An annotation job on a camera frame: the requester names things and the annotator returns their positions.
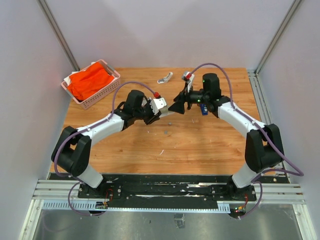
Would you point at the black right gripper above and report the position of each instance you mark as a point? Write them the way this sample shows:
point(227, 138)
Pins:
point(178, 106)

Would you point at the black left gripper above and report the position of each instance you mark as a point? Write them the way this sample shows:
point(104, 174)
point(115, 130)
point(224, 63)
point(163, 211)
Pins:
point(153, 117)

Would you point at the grey white stapler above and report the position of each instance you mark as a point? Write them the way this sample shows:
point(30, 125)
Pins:
point(165, 112)

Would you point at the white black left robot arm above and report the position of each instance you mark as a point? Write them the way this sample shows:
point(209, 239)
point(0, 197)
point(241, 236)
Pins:
point(72, 151)

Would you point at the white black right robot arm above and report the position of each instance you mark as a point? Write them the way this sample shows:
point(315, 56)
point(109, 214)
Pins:
point(263, 144)

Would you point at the pink plastic basket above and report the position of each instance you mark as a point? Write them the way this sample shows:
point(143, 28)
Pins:
point(85, 104)

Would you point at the orange cloth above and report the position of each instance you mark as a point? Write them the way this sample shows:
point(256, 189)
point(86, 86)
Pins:
point(86, 83)

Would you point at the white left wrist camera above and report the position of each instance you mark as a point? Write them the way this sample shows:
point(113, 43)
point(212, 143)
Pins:
point(158, 105)

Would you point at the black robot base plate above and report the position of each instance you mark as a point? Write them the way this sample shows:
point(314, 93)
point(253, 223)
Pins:
point(166, 190)

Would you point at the right aluminium frame post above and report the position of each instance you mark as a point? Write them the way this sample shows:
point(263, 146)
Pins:
point(293, 9)

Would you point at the aluminium frame post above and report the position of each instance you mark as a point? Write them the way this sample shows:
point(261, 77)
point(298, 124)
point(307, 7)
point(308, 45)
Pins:
point(58, 33)
point(293, 9)

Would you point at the grey slotted cable duct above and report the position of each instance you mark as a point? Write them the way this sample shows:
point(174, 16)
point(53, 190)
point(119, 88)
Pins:
point(97, 206)

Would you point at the left aluminium frame post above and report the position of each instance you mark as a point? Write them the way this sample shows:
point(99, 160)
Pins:
point(58, 33)

